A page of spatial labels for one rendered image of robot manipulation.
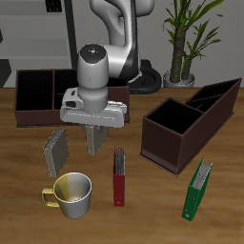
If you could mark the dark grey angular object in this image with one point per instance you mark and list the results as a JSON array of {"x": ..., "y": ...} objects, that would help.
[{"x": 4, "y": 73}]

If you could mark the tan yellow book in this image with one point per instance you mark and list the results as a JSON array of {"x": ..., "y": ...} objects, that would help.
[{"x": 57, "y": 155}]

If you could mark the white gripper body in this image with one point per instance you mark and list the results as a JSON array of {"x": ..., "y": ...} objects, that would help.
[{"x": 95, "y": 117}]

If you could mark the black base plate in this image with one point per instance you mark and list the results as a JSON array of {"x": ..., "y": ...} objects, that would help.
[{"x": 149, "y": 81}]

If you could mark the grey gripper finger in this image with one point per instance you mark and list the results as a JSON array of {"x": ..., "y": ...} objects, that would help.
[
  {"x": 101, "y": 129},
  {"x": 84, "y": 127}
]

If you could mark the black vertical bar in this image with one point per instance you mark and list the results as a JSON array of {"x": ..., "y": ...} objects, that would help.
[{"x": 70, "y": 31}]

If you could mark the small black block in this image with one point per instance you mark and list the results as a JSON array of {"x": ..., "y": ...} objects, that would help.
[{"x": 53, "y": 5}]

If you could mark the dark brown desk caddy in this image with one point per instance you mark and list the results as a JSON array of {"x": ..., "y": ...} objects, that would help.
[
  {"x": 178, "y": 143},
  {"x": 35, "y": 112}
]

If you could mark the green pot plant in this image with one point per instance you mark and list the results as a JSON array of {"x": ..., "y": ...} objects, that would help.
[{"x": 178, "y": 47}]

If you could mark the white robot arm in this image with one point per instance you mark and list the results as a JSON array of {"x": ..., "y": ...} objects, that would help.
[{"x": 122, "y": 41}]

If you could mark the red book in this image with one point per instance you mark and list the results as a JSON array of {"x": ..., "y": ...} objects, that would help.
[{"x": 119, "y": 187}]

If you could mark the green book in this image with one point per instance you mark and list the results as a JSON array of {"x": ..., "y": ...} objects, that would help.
[{"x": 194, "y": 197}]

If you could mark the white and yellow mug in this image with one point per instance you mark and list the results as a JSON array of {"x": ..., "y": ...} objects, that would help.
[{"x": 74, "y": 197}]

